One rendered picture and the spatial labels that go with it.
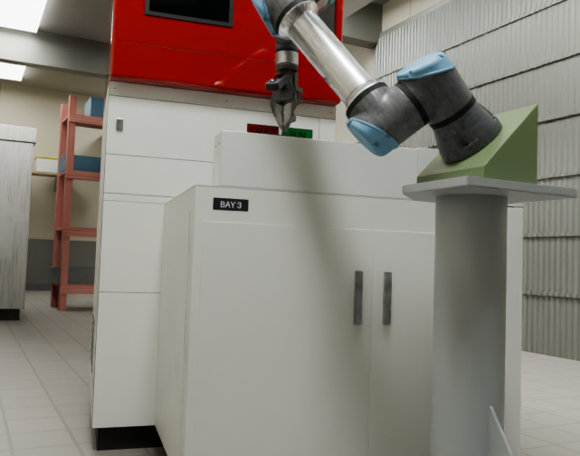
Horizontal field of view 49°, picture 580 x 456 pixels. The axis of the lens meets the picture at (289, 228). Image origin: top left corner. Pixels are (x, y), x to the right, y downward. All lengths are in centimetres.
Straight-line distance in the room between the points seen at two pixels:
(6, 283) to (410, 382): 519
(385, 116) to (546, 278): 392
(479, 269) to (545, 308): 381
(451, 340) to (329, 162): 56
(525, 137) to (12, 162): 561
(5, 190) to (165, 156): 444
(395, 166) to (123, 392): 115
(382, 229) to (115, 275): 92
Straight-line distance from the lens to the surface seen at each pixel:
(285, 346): 163
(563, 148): 522
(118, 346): 219
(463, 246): 144
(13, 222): 654
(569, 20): 545
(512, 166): 145
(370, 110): 143
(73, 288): 772
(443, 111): 146
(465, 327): 144
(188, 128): 223
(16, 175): 658
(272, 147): 163
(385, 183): 173
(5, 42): 916
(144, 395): 222
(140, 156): 220
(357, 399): 172
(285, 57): 209
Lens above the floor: 64
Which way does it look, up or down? 3 degrees up
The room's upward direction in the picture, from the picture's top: 2 degrees clockwise
